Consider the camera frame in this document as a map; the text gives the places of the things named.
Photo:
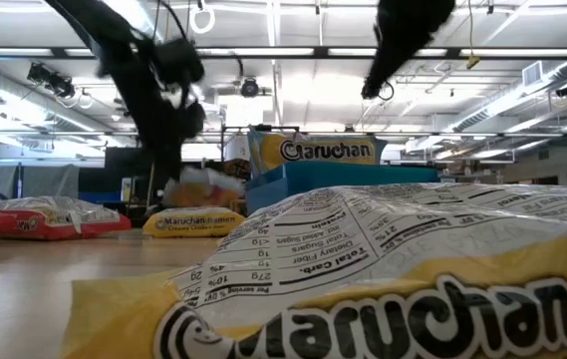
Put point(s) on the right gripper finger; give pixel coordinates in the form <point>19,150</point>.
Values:
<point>385,60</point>

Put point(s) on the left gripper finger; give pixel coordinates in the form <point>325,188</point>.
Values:
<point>168,159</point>

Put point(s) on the blue-edged ramen noodle packet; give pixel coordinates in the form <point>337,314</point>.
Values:
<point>203,192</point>
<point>323,149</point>

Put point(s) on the yellow creamy chicken ramen packet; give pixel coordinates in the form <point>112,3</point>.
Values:
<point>193,224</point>
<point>363,249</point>

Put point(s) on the red beef ramen packet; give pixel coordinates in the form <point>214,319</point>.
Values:
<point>54,219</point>

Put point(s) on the blue plastic bin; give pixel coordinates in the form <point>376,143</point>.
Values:
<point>313,187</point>

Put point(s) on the black room partition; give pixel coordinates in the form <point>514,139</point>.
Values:
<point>118,174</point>

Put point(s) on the blue crate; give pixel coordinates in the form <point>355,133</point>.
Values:
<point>98,198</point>

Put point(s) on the grey tarp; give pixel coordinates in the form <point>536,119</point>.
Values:
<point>39,182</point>

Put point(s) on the thin black ceiling rail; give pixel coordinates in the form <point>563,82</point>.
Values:
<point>462,134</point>

